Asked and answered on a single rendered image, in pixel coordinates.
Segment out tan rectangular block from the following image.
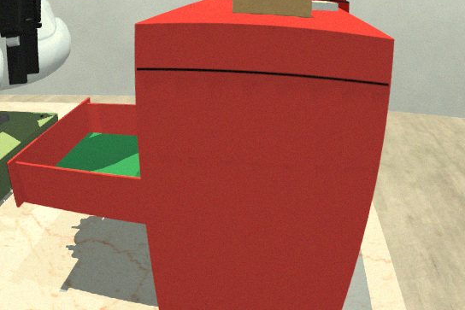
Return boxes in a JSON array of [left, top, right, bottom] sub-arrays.
[[232, 0, 312, 18]]

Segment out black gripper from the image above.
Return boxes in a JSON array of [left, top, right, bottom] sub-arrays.
[[0, 0, 42, 85]]

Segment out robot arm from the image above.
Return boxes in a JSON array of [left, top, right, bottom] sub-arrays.
[[0, 0, 71, 91]]

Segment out red tool chest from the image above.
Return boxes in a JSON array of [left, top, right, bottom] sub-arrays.
[[7, 0, 394, 310]]

